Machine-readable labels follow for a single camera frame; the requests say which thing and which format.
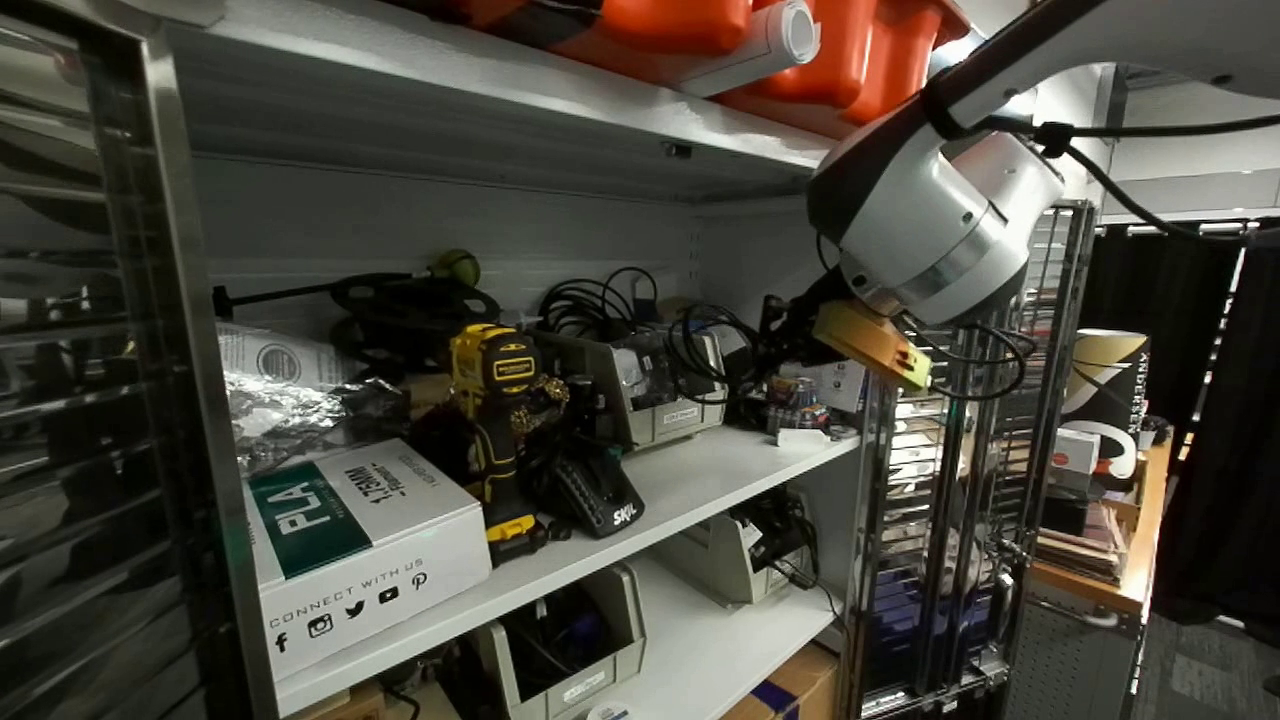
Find black battery charger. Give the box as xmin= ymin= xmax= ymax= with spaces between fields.
xmin=526 ymin=442 xmax=648 ymax=546

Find black cable bundle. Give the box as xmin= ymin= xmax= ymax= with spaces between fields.
xmin=533 ymin=262 xmax=665 ymax=346

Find white rolled tube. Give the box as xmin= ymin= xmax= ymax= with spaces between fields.
xmin=671 ymin=0 xmax=825 ymax=101

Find yellow black cordless drill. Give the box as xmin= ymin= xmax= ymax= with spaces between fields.
xmin=439 ymin=320 xmax=577 ymax=567

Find white bowl lamp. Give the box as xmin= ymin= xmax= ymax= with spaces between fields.
xmin=1064 ymin=325 xmax=1155 ymax=419

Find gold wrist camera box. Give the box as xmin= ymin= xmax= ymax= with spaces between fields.
xmin=807 ymin=297 xmax=935 ymax=396

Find white round appliance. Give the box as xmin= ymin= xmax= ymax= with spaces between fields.
xmin=1049 ymin=415 xmax=1141 ymax=489

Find grey bin with dark parts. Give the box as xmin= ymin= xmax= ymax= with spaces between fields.
xmin=475 ymin=565 xmax=652 ymax=720

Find white bin with black gear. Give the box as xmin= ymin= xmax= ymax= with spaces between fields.
xmin=658 ymin=493 xmax=818 ymax=611

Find orange plastic case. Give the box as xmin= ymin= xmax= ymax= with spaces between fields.
xmin=723 ymin=0 xmax=970 ymax=150
xmin=396 ymin=0 xmax=756 ymax=63

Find black wire pile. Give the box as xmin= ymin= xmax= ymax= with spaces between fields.
xmin=323 ymin=271 xmax=507 ymax=375

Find grey steel shelf cabinet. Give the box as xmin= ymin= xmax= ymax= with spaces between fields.
xmin=74 ymin=0 xmax=935 ymax=720

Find clear plastic parts bag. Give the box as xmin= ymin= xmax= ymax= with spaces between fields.
xmin=212 ymin=320 xmax=411 ymax=476

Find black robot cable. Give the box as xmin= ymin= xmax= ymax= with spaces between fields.
xmin=932 ymin=114 xmax=1280 ymax=405

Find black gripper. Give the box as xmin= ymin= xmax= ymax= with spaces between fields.
xmin=726 ymin=263 xmax=856 ymax=391

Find wooden side table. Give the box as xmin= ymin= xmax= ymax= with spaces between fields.
xmin=1025 ymin=426 xmax=1179 ymax=632

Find white PLA filament box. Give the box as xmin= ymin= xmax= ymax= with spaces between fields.
xmin=240 ymin=435 xmax=495 ymax=689

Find cardboard box blue print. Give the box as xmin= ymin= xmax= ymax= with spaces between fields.
xmin=718 ymin=642 xmax=848 ymax=720

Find grey bin holding cables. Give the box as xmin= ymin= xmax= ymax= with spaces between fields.
xmin=571 ymin=330 xmax=731 ymax=456

